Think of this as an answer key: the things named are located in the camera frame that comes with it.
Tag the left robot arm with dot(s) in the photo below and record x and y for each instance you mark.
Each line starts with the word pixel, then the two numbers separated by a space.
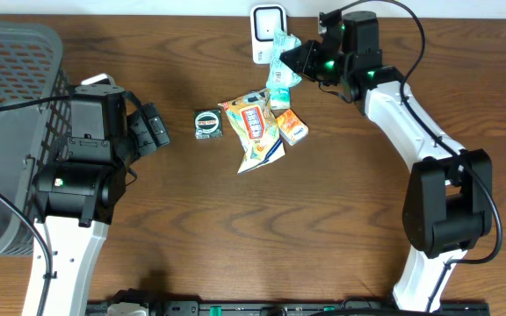
pixel 77 190

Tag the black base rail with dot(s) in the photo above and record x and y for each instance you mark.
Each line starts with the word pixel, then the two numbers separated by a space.
pixel 137 302

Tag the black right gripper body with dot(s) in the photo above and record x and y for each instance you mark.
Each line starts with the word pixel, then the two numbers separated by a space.
pixel 329 65

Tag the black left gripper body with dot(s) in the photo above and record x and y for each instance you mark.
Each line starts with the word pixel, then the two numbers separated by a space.
pixel 148 130

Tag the orange tissue pack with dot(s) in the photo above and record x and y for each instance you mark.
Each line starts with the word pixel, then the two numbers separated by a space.
pixel 291 127

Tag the yellow red snack bag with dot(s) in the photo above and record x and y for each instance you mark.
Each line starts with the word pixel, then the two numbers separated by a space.
pixel 252 120

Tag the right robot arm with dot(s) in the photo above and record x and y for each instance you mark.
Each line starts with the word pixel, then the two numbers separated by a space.
pixel 448 205

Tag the grey plastic mesh basket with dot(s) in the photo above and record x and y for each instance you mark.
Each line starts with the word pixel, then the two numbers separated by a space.
pixel 33 111

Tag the green zam-buk box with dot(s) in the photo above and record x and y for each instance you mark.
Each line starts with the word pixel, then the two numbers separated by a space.
pixel 207 124

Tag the teal kleenex tissue pack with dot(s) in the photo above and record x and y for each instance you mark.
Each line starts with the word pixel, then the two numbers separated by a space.
pixel 280 99

